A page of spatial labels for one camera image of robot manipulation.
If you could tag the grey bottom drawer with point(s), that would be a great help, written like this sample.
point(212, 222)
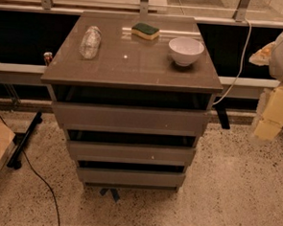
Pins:
point(118, 177)

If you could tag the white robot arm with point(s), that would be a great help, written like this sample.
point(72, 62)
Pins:
point(271, 55)

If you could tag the black bracket right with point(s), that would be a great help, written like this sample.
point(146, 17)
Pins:
point(222, 115)

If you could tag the white ceramic bowl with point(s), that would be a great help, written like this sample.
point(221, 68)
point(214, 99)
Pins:
point(185, 51)

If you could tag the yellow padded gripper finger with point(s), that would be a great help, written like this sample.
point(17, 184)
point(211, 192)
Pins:
point(268, 122)

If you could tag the red soda can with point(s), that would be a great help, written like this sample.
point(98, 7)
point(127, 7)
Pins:
point(48, 57)

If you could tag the grey top drawer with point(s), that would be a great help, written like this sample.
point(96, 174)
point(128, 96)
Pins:
point(104, 118)

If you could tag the yellow green sponge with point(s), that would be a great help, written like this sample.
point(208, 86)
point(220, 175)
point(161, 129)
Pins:
point(145, 31)

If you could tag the grey drawer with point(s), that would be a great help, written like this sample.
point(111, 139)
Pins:
point(131, 154)
point(104, 118)
point(118, 177)

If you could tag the black metal stand leg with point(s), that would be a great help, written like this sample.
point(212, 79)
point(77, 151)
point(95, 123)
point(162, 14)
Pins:
point(21, 140)

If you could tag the grey middle drawer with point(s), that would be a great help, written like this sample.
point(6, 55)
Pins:
point(131, 154)

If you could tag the crumpled clear plastic bottle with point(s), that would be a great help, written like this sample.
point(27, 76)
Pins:
point(90, 43)

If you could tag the grey drawer cabinet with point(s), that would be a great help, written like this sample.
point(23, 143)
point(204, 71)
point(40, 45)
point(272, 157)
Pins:
point(131, 71)

